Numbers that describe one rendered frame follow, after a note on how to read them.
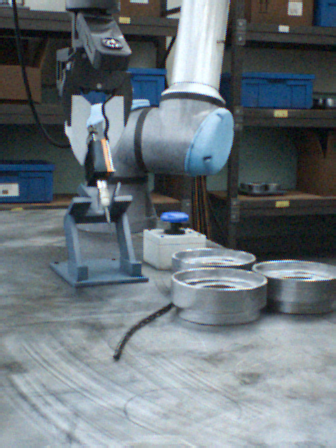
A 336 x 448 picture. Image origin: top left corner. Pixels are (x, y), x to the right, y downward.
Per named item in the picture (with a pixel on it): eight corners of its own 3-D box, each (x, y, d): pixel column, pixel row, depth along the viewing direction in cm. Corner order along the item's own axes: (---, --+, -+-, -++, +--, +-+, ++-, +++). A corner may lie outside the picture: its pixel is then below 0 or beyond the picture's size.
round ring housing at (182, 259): (197, 275, 104) (198, 245, 104) (268, 286, 99) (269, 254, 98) (155, 289, 96) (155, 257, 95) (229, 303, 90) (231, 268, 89)
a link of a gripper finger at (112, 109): (115, 159, 108) (109, 93, 107) (129, 163, 103) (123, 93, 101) (94, 162, 107) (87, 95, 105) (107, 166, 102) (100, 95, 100)
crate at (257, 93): (284, 109, 518) (286, 75, 515) (313, 110, 483) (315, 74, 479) (213, 108, 501) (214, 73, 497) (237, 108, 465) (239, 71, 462)
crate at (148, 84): (146, 106, 485) (146, 71, 482) (166, 107, 450) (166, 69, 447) (64, 105, 468) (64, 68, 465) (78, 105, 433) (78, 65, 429)
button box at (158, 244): (205, 267, 109) (206, 233, 109) (158, 269, 107) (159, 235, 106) (185, 256, 117) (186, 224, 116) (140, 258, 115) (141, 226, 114)
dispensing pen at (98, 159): (105, 231, 95) (84, 116, 101) (96, 245, 98) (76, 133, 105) (122, 230, 96) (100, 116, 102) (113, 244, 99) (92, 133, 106)
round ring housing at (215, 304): (216, 333, 78) (218, 294, 77) (151, 311, 86) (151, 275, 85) (285, 316, 85) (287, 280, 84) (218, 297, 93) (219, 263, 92)
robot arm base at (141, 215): (67, 221, 148) (67, 170, 146) (142, 219, 153) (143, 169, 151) (86, 235, 134) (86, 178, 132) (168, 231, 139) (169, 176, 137)
